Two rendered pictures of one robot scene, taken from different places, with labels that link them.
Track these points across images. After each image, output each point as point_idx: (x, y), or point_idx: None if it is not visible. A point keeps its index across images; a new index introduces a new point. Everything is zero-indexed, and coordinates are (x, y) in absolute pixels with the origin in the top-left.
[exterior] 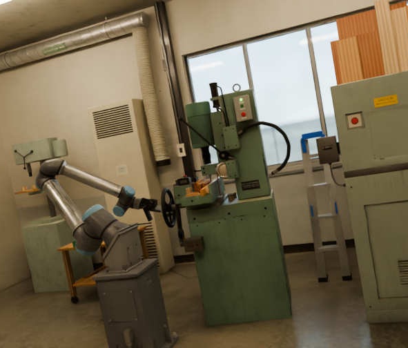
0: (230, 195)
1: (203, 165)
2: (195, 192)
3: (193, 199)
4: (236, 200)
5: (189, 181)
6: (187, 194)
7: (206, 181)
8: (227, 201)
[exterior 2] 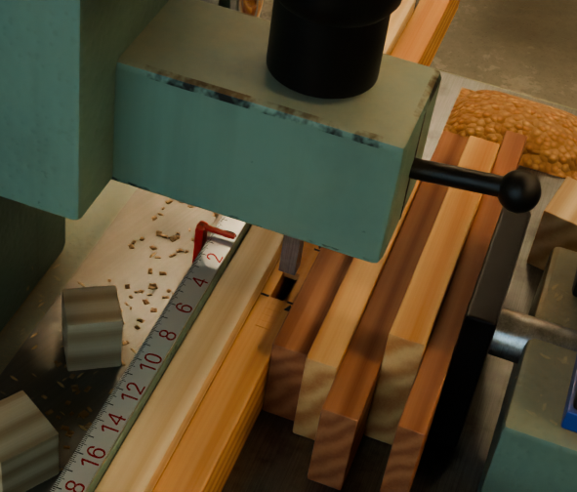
0: (98, 290)
1: (391, 116)
2: (498, 102)
3: None
4: (77, 267)
5: None
6: None
7: (349, 268)
8: (148, 329)
